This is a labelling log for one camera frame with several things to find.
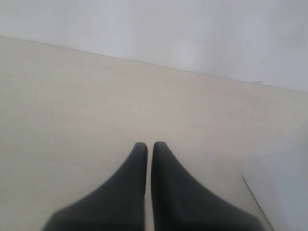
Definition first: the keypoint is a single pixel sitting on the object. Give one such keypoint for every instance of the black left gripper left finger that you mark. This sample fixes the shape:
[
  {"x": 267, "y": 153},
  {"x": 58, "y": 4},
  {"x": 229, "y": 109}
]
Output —
[{"x": 117, "y": 205}]

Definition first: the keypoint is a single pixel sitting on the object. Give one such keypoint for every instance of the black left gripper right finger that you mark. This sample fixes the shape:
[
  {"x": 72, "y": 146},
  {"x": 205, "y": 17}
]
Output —
[{"x": 181, "y": 202}]

